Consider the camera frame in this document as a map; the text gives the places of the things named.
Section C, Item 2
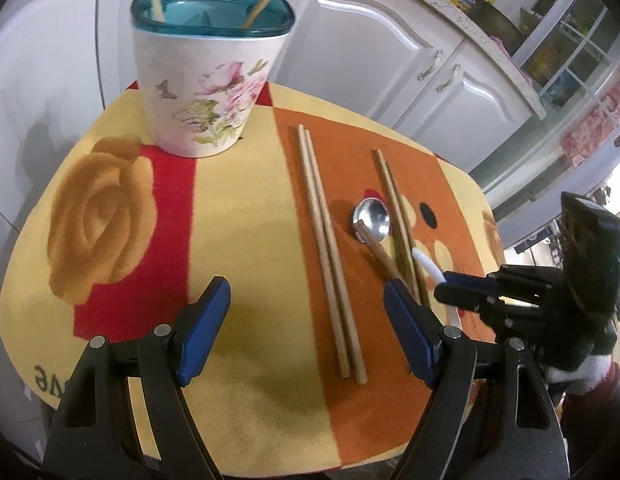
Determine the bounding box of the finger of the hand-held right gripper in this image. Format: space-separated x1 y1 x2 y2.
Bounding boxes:
434 285 547 343
441 266 551 297

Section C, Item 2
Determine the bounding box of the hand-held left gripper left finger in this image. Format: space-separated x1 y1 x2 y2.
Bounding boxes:
42 276 232 480

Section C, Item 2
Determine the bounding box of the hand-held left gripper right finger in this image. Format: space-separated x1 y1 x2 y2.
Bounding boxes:
384 280 571 480

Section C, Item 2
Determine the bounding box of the white plastic spoon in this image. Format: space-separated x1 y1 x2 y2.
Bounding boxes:
411 247 539 341

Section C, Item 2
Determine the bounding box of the metal spoon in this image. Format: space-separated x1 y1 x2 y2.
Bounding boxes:
351 198 408 286

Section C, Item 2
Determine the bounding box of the floral utensil holder teal rim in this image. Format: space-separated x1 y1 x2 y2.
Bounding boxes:
130 0 297 158

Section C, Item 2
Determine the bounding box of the person's right forearm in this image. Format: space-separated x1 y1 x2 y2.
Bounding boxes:
557 362 620 480

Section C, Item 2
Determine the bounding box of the person's right hand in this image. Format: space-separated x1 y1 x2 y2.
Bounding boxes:
546 351 617 397

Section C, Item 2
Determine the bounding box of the printed orange yellow blanket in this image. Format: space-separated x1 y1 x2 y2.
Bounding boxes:
0 80 508 476

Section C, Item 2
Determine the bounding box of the pink floral cloth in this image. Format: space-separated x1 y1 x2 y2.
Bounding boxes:
560 77 620 168

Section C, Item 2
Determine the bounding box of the glass door cabinet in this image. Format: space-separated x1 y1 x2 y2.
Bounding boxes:
517 0 620 111

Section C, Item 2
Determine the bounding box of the dark wok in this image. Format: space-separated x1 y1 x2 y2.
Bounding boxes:
465 0 526 57

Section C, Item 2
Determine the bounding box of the metal cabinet door handle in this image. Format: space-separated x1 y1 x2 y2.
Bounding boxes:
436 64 463 94
416 50 444 82

